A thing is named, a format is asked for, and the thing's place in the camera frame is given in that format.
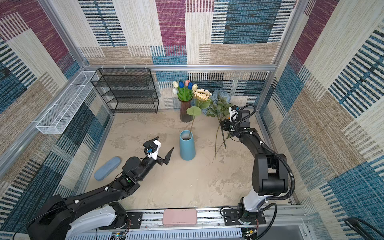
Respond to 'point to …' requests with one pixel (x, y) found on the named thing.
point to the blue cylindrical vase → (187, 145)
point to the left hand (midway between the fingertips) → (165, 142)
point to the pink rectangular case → (179, 217)
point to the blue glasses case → (107, 168)
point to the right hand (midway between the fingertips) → (223, 124)
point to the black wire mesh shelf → (127, 90)
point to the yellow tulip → (194, 86)
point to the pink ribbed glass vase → (184, 116)
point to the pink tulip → (186, 82)
